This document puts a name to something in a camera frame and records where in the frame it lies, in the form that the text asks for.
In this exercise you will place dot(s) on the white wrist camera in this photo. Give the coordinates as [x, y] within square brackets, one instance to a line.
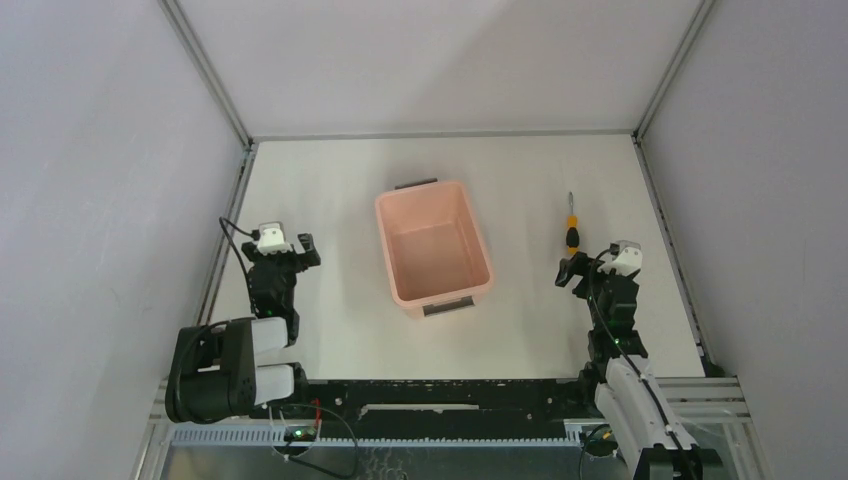
[272, 239]
[626, 259]

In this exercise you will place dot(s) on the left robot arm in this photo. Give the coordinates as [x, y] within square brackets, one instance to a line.
[215, 372]

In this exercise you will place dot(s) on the aluminium frame profile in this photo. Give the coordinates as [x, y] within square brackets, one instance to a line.
[192, 44]

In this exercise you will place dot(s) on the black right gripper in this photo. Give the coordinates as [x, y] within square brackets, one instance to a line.
[597, 273]

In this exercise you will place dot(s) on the left green circuit board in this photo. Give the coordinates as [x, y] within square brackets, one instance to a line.
[298, 434]

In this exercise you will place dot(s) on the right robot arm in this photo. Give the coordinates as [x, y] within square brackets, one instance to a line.
[618, 380]

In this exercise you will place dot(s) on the pink plastic bin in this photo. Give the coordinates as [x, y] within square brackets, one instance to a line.
[436, 258]

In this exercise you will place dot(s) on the yellow black handled screwdriver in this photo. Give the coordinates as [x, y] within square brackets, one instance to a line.
[572, 233]

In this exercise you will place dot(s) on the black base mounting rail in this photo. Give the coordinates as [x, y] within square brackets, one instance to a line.
[419, 407]

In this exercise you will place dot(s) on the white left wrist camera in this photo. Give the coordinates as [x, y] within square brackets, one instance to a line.
[272, 239]

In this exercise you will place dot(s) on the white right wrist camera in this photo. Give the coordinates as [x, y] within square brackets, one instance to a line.
[626, 259]

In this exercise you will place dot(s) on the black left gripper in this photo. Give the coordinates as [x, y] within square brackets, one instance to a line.
[279, 259]

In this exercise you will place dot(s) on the white slotted cable duct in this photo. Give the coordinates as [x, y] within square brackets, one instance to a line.
[564, 435]

